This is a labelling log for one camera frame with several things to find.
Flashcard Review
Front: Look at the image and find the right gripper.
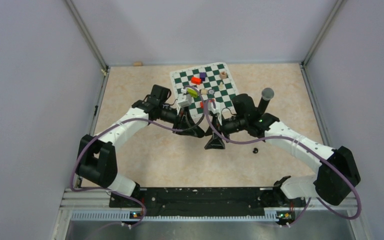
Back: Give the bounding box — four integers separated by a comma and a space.
205, 113, 248, 149

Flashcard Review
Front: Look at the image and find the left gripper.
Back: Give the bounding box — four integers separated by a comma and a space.
159, 104, 199, 137

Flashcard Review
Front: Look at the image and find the black earbud case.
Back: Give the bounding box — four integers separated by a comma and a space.
204, 127, 213, 136

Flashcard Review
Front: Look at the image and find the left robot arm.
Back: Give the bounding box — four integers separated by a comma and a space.
73, 84, 205, 207

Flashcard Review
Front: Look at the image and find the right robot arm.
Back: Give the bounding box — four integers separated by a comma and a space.
209, 88, 362, 207

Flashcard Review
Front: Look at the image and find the red arch block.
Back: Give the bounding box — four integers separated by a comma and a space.
199, 98, 215, 109

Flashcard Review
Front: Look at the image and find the green white lego brick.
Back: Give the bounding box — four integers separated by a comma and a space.
186, 88, 199, 98

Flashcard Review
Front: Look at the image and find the wooden cylinder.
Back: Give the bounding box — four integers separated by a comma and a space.
200, 88, 208, 95

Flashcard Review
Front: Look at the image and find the poker chip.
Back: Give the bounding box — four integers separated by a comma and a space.
207, 89, 215, 95

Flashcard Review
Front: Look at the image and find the green white chessboard mat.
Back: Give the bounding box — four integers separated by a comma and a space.
169, 62, 240, 114

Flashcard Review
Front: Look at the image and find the purple block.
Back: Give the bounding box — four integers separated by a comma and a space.
199, 72, 207, 82

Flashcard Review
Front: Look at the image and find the wooden cube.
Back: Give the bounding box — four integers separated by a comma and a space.
219, 71, 228, 80

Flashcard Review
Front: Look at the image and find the black microphone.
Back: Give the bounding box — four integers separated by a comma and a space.
257, 87, 275, 114

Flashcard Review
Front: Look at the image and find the cork stopper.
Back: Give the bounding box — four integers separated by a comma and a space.
133, 61, 143, 67

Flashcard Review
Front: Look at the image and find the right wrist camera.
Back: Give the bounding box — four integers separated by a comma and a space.
208, 101, 222, 124

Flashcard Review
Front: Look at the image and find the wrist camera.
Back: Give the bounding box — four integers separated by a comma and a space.
208, 101, 222, 124
176, 88, 194, 109

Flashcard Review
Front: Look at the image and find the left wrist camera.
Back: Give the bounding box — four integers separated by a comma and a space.
176, 88, 194, 109

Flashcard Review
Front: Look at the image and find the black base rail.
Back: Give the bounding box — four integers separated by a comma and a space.
109, 187, 279, 217

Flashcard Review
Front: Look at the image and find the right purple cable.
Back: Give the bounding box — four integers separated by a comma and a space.
203, 98, 363, 229

